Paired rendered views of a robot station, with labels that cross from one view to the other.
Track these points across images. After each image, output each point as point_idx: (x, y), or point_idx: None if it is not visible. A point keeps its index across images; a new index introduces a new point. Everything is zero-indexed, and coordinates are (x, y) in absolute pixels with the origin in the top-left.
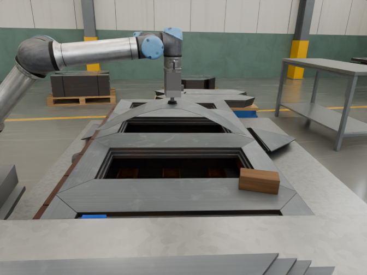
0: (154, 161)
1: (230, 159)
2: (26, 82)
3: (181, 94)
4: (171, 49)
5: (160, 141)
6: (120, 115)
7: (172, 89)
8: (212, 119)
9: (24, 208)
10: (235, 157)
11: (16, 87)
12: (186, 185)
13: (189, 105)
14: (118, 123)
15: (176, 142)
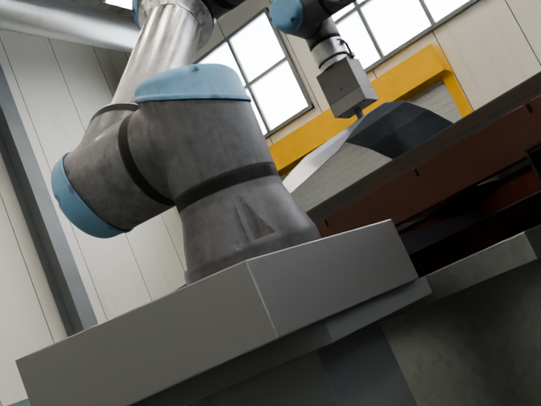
0: (407, 240)
1: (478, 212)
2: (197, 35)
3: (376, 94)
4: (332, 25)
5: None
6: (295, 175)
7: (365, 84)
8: (439, 120)
9: None
10: (497, 178)
11: (189, 39)
12: None
13: (382, 127)
14: (347, 137)
15: None
